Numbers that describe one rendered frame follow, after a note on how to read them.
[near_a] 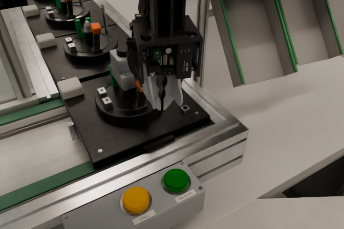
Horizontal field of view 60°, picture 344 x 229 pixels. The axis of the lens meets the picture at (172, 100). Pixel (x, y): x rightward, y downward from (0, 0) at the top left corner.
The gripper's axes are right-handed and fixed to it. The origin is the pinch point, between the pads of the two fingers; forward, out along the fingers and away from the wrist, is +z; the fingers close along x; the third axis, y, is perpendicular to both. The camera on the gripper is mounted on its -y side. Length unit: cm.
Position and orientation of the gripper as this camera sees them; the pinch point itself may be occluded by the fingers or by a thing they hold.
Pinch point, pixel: (160, 99)
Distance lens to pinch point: 45.6
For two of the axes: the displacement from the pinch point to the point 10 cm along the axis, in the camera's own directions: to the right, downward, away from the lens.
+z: -0.1, 7.8, 6.3
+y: 2.2, 6.2, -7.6
